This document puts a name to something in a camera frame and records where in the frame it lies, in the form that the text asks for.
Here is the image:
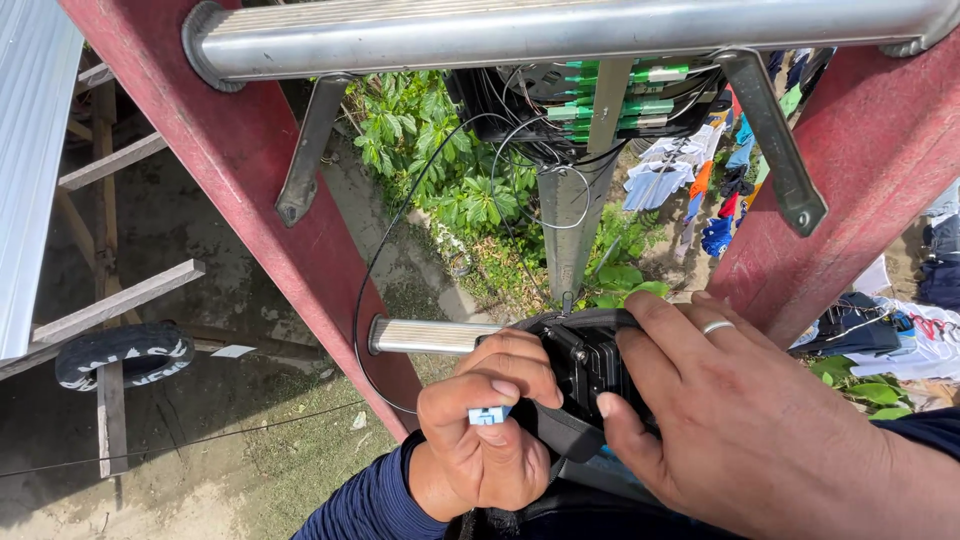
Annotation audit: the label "person's right hand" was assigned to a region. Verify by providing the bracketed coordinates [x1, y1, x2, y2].
[596, 290, 910, 540]

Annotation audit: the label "person's left hand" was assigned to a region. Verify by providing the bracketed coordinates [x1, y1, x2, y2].
[407, 327, 565, 524]

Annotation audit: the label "black handheld device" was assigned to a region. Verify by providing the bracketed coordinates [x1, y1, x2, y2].
[541, 324, 654, 432]

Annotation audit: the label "small green plant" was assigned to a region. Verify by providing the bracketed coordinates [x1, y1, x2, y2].
[808, 354, 916, 421]

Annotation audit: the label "heap of laundry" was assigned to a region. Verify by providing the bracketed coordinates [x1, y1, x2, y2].
[787, 178, 960, 412]

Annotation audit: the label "grey metal pole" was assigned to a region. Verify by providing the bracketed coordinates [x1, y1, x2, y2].
[536, 60, 636, 303]

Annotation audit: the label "clothes on washing line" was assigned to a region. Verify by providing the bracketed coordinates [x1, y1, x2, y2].
[621, 48, 837, 261]

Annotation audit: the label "green leafy bushes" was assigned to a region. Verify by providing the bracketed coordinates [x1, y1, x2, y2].
[343, 69, 673, 318]

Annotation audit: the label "black fibre terminal box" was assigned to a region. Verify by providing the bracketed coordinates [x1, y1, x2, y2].
[442, 54, 727, 149]

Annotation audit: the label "row of green fibre connectors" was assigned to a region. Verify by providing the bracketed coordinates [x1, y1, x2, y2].
[546, 60, 693, 144]

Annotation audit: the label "red ladder with aluminium rungs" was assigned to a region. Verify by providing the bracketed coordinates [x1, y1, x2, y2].
[58, 0, 960, 444]

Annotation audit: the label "black tyre with white lettering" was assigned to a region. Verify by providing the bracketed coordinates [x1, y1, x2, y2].
[54, 322, 196, 393]

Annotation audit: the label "white corrugated roof sheet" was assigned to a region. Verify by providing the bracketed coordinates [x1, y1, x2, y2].
[0, 0, 85, 361]

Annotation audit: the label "thin black drop cable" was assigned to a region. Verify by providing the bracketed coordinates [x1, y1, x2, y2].
[351, 112, 520, 416]

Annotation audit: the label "thin dark wire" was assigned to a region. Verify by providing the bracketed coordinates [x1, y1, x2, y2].
[0, 400, 369, 480]

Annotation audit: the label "thin grey cable loop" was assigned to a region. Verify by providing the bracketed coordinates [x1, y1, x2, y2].
[489, 114, 593, 301]

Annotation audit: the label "wooden plank frame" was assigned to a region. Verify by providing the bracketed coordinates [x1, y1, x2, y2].
[0, 63, 207, 481]

